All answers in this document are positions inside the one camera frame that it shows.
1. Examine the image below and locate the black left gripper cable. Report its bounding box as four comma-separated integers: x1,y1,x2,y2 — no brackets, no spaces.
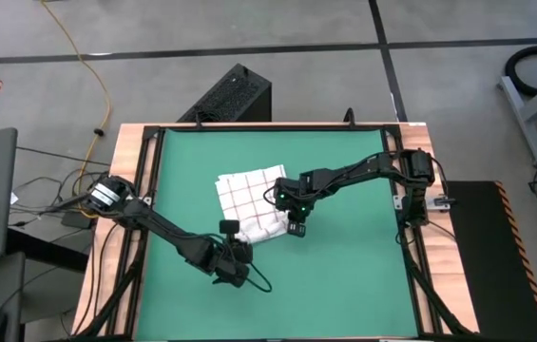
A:
245,262,274,294

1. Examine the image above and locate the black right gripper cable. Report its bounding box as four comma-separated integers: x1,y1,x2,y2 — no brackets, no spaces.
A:
261,185,279,206

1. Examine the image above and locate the thin straight black cable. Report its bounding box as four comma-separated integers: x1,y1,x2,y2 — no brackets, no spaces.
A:
15,144,111,166

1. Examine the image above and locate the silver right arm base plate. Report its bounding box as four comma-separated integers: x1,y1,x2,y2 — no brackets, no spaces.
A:
393,193,458,211

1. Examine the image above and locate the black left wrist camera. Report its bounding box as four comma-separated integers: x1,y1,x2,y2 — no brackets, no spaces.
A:
218,218,240,238

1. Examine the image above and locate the white red-checked towel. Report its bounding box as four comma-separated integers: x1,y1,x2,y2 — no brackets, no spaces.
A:
214,163,297,245

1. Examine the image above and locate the black computer tower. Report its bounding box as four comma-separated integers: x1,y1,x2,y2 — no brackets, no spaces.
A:
177,63,274,124

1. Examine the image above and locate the green table mat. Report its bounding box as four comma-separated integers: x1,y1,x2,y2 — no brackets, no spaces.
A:
135,126,419,341

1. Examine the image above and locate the black floor cable bundle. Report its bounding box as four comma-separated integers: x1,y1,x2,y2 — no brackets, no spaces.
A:
10,165,107,227

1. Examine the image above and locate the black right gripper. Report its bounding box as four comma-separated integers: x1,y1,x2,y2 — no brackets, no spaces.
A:
273,173,319,238

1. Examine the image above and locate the grey metal stand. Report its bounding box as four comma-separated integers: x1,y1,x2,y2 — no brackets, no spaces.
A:
496,66,537,167

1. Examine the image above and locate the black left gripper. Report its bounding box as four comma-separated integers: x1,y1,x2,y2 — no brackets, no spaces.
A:
209,239,256,290

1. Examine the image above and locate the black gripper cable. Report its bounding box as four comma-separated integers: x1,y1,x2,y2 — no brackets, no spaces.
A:
245,262,274,294
261,185,279,206

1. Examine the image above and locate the yellow floor cable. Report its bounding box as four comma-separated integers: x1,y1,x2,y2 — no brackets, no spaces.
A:
39,0,113,219

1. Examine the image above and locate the black power brick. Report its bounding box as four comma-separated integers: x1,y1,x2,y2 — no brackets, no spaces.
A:
61,210,94,231

